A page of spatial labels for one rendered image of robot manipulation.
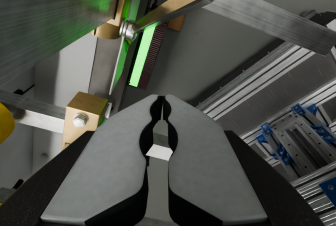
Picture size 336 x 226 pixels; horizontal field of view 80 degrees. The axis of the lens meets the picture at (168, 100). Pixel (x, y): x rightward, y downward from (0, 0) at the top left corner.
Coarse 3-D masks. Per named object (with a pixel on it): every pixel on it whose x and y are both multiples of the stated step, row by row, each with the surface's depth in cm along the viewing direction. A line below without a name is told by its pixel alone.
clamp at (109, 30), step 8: (120, 0) 22; (128, 0) 24; (120, 8) 22; (128, 8) 26; (120, 16) 23; (104, 24) 23; (112, 24) 23; (120, 24) 25; (96, 32) 24; (104, 32) 24; (112, 32) 24
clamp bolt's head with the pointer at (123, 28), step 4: (124, 20) 25; (128, 20) 25; (124, 24) 25; (120, 28) 25; (124, 28) 25; (120, 32) 25; (124, 32) 25; (120, 36) 26; (128, 40) 33; (128, 44) 37
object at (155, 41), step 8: (160, 24) 39; (160, 32) 40; (152, 40) 41; (160, 40) 41; (152, 48) 41; (152, 56) 42; (144, 64) 43; (152, 64) 43; (144, 72) 44; (144, 80) 45; (144, 88) 46
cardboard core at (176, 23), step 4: (180, 16) 97; (184, 16) 99; (172, 20) 98; (176, 20) 97; (180, 20) 98; (168, 24) 99; (172, 24) 98; (176, 24) 98; (180, 24) 100; (172, 28) 99; (176, 28) 100; (180, 28) 102
